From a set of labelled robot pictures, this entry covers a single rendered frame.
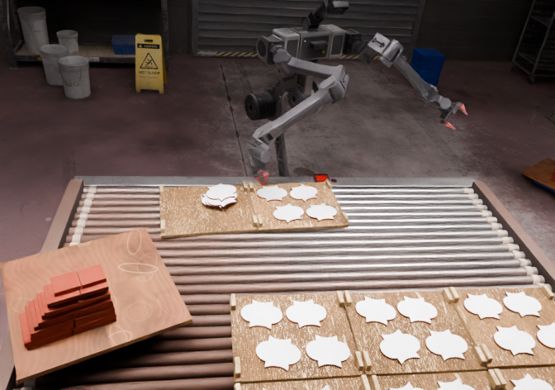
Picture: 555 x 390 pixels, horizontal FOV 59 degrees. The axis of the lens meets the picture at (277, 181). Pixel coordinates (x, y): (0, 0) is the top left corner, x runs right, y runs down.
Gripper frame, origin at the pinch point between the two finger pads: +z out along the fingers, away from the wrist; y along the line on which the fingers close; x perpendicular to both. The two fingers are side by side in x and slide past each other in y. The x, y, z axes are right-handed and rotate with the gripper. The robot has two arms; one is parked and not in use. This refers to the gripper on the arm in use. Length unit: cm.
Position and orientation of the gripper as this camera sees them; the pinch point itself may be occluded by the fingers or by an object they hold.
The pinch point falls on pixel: (261, 178)
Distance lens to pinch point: 231.6
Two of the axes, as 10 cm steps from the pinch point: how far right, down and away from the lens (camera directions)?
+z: 2.0, 7.6, 6.1
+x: 9.6, -2.8, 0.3
